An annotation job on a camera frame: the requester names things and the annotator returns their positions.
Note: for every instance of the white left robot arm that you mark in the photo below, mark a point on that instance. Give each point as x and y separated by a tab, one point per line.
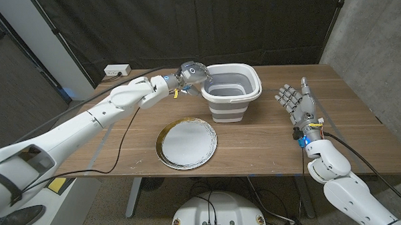
80	126

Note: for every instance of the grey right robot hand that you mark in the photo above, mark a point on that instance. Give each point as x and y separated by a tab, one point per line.
304	109

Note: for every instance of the black backdrop stand pole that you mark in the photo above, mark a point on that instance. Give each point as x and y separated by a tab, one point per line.
334	19
69	47

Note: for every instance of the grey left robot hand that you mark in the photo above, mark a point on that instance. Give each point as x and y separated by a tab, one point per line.
192	72

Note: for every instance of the white plate with gold rim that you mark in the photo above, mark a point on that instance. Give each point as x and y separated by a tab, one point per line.
188	143

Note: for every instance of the yellow black foot pedal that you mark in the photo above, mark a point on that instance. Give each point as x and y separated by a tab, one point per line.
57	185

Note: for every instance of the grey table leg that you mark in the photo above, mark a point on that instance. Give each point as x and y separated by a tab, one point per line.
300	186
134	198

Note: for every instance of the black power adapter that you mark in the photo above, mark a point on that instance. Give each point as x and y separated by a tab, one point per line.
291	224

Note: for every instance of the white robot torso base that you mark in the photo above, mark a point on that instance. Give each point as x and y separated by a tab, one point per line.
220	208

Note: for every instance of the white floor platform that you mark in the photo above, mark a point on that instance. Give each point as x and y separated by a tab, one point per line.
80	200

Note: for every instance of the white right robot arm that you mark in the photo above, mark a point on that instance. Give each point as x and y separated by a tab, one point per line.
347	194

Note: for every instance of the black backdrop curtain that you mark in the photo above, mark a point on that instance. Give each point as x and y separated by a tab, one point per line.
217	25

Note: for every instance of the white grey collapsible bucket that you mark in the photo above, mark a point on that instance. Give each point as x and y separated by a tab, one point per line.
228	108

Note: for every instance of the dark leather shoe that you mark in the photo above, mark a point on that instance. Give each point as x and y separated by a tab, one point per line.
20	218

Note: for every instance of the white power outlet box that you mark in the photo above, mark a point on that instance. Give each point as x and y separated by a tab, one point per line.
117	69

